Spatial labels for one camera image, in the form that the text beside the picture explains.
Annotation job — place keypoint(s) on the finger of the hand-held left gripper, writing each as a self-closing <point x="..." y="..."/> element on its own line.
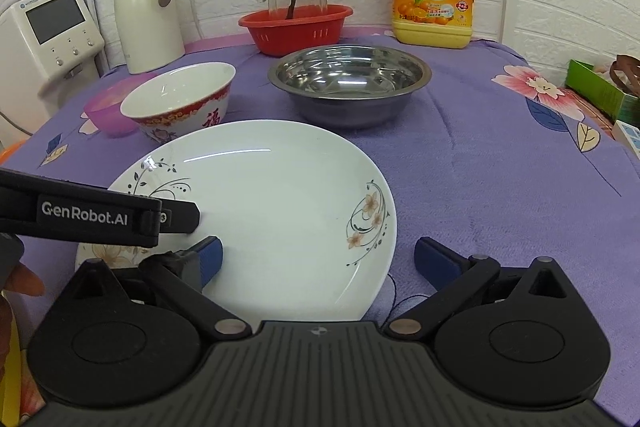
<point x="181" y="217"/>

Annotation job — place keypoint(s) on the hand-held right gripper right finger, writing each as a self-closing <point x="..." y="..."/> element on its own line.
<point x="434" y="259"/>

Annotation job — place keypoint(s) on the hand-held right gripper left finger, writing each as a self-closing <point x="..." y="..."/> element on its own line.
<point x="212" y="257"/>

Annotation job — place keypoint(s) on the white floral plate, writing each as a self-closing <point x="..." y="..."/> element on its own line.
<point x="280" y="212"/>

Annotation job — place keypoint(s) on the person's left hand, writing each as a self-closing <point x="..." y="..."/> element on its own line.
<point x="25" y="281"/>

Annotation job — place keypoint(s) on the purple plastic bowl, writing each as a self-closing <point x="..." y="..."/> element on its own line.
<point x="107" y="112"/>

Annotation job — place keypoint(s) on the purple floral tablecloth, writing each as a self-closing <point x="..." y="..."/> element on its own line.
<point x="490" y="157"/>

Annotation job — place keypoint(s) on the white bowl with red pattern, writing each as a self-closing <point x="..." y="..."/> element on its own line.
<point x="185" y="99"/>

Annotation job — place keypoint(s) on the white water dispenser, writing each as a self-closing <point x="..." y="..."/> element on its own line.
<point x="45" y="37"/>

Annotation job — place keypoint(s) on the stainless steel bowl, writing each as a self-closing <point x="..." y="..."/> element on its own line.
<point x="350" y="79"/>

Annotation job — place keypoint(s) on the white thermos jug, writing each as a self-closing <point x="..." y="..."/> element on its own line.
<point x="145" y="17"/>

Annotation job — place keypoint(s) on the red plastic basket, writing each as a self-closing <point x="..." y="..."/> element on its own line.
<point x="295" y="34"/>

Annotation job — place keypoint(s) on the small white box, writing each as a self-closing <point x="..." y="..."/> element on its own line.
<point x="629" y="138"/>

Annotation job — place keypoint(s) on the green cardboard box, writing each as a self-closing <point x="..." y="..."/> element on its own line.
<point x="595" y="92"/>

